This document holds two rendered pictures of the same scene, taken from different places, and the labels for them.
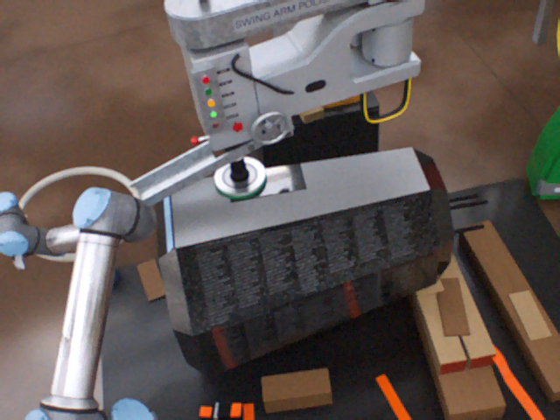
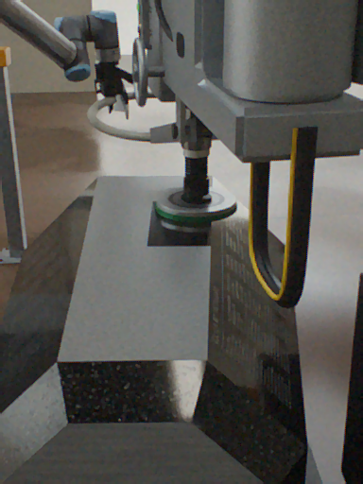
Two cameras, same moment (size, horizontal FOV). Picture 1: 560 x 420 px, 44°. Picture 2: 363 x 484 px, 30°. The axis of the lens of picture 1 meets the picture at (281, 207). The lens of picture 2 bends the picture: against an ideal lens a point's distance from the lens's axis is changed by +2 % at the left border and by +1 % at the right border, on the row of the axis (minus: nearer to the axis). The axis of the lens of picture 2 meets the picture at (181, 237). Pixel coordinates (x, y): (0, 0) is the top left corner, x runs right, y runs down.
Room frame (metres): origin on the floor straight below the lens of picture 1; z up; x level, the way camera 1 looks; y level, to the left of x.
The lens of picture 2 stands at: (2.06, -1.53, 1.48)
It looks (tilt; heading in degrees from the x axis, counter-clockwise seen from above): 22 degrees down; 94
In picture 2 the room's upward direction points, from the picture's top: straight up
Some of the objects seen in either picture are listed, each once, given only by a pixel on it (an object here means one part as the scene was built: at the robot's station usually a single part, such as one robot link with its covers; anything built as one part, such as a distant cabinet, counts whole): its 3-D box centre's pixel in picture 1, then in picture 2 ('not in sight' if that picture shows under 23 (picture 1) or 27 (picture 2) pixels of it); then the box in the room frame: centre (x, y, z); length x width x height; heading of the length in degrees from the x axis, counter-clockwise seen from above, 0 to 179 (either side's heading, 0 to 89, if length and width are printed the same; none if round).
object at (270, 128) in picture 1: (267, 122); (155, 72); (1.91, 0.01, 1.24); 0.15 x 0.10 x 0.15; 104
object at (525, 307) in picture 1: (529, 315); not in sight; (1.59, -1.06, 0.13); 0.25 x 0.10 x 0.01; 4
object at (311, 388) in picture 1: (297, 390); not in sight; (1.41, 0.05, 0.07); 0.30 x 0.12 x 0.12; 90
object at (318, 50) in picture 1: (323, 62); (233, 33); (2.08, -0.23, 1.35); 0.74 x 0.23 x 0.49; 104
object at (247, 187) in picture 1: (240, 176); (196, 200); (1.99, 0.15, 0.89); 0.21 x 0.21 x 0.01
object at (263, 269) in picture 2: (386, 91); (276, 209); (2.15, -0.49, 1.10); 0.23 x 0.03 x 0.32; 104
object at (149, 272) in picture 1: (151, 279); not in sight; (2.17, 0.73, 0.02); 0.25 x 0.10 x 0.01; 16
